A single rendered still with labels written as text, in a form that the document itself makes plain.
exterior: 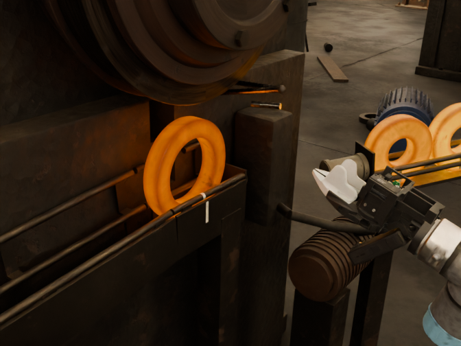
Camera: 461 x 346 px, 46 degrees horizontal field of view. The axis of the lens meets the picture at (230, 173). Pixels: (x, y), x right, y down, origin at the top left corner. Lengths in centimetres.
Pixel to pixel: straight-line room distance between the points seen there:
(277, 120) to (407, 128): 29
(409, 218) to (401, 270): 125
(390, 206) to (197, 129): 33
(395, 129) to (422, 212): 34
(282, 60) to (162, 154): 46
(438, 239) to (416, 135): 41
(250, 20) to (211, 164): 30
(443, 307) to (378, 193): 20
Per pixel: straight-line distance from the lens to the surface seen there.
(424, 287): 207
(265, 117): 107
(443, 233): 87
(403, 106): 291
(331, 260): 115
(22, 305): 76
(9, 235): 81
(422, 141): 125
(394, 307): 194
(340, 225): 119
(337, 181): 91
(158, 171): 87
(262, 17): 83
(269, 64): 119
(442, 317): 94
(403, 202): 88
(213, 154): 98
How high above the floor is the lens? 114
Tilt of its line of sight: 24 degrees down
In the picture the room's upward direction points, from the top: 2 degrees clockwise
